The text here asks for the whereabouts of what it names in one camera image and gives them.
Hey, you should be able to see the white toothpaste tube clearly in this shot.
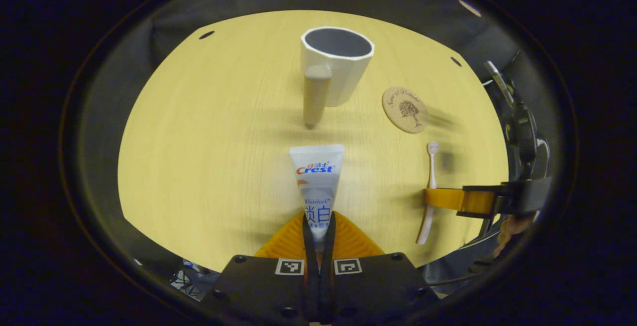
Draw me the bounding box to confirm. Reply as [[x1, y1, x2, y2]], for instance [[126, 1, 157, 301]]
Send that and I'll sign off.
[[289, 144, 345, 252]]

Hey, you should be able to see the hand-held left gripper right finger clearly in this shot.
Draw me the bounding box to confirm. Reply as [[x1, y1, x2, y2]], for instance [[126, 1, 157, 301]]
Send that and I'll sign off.
[[318, 212, 441, 324]]

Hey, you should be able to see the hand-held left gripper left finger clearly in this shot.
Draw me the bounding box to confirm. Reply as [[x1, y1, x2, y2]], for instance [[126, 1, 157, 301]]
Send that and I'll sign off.
[[202, 212, 319, 324]]

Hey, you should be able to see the bundle of cables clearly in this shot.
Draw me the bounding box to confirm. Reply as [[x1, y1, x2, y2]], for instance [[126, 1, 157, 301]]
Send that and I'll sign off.
[[171, 260, 220, 299]]

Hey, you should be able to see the round wooden coaster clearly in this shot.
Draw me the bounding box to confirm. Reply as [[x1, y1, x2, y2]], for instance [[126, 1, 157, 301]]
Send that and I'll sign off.
[[382, 87, 428, 133]]

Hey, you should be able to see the white cup with wooden handle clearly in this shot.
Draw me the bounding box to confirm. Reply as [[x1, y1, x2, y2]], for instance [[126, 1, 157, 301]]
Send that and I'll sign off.
[[300, 26, 375, 130]]

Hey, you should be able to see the light wooden desktop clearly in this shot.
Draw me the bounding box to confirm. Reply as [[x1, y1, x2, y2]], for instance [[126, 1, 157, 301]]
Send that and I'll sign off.
[[118, 10, 509, 273]]

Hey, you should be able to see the pale pink toothbrush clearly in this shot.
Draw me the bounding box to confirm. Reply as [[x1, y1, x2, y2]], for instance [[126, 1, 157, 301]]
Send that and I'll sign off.
[[416, 141, 439, 245]]

